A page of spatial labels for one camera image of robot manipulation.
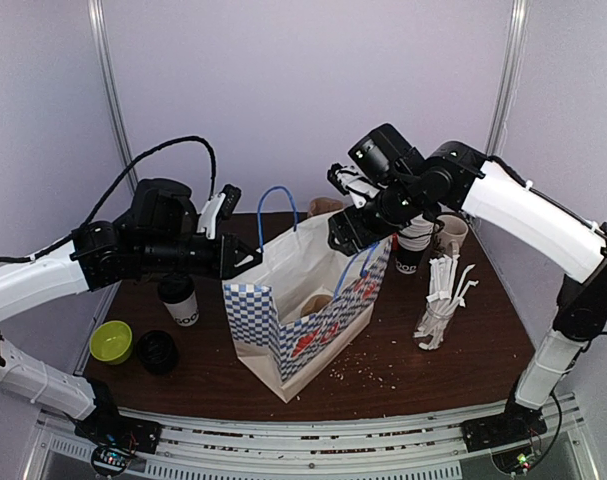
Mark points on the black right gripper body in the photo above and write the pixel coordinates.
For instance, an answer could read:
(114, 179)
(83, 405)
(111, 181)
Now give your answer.
(353, 227)

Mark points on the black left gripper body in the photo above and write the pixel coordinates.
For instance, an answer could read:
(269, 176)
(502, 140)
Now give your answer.
(165, 255)

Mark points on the black plastic cup lid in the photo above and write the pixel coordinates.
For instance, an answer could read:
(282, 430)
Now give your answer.
(175, 289)

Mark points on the single white paper cup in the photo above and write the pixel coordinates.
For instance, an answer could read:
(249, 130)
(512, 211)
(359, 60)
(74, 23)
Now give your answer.
(186, 313)

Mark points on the stack of paper cups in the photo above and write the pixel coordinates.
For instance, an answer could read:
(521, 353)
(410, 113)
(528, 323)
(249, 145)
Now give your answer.
(412, 242)

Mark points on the blue checkered paper bag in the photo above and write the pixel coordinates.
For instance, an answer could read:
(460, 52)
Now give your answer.
(291, 315)

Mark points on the single brown pulp cup carrier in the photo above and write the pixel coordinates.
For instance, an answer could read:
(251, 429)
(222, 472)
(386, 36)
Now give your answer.
(315, 304)

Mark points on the stack of black cup lids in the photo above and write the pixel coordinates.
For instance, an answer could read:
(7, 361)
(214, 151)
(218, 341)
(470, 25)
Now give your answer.
(157, 352)

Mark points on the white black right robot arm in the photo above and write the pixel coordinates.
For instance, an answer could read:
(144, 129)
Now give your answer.
(391, 184)

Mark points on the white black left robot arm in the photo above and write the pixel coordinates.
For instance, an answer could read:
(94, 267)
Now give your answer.
(160, 233)

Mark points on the brown pulp cup carrier stack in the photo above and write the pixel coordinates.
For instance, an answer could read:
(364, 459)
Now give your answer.
(323, 205)

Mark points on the beige ceramic mug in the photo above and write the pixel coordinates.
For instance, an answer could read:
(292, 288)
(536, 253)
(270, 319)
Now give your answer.
(449, 240)

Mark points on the glass of wrapped straws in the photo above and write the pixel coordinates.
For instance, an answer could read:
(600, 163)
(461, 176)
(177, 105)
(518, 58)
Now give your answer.
(447, 292)

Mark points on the green bowl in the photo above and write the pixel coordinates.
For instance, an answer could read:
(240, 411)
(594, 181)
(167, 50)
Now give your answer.
(112, 343)

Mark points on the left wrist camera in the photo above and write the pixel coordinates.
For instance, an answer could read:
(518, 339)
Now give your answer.
(220, 207)

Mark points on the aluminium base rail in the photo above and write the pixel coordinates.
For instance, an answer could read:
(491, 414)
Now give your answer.
(421, 446)

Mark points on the right aluminium frame post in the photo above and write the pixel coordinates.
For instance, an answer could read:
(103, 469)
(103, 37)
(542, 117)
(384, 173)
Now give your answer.
(509, 78)

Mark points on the aluminium frame post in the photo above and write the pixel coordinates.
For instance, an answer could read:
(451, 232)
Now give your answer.
(509, 78)
(101, 41)

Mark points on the left aluminium frame post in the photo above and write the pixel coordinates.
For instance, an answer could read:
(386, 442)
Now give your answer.
(101, 41)

